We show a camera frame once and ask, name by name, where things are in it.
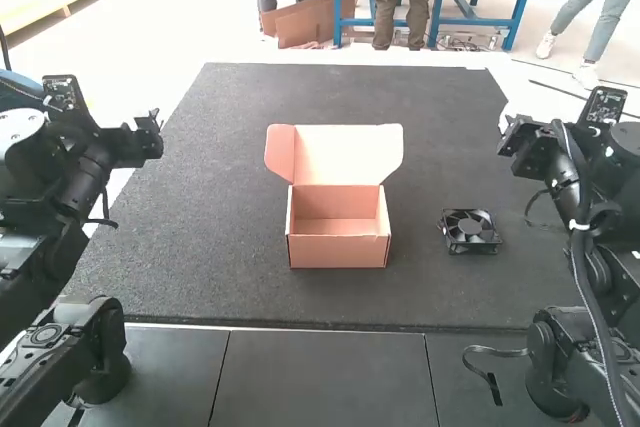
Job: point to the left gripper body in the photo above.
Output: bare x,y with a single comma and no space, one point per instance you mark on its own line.
137,144

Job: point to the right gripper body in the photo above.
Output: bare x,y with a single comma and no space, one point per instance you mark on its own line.
527,149

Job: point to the cardboard box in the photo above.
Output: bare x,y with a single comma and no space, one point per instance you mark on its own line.
335,242

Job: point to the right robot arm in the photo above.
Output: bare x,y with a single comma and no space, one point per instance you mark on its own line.
615,267

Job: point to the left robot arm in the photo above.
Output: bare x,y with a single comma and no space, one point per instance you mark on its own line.
30,157

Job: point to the black square fan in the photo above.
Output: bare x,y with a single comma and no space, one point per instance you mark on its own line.
470,231

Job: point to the black mat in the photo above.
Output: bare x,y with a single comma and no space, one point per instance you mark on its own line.
200,247

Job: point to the flat cardboard sheets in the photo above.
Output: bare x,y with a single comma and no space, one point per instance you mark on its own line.
300,24

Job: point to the dark base panel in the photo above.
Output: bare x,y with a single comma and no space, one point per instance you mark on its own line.
465,397
170,377
325,382

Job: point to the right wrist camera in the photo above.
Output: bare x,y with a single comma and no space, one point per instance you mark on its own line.
604,106

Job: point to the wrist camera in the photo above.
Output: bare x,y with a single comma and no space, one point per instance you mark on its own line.
604,106
62,93

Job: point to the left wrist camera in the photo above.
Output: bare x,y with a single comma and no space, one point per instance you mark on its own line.
62,93

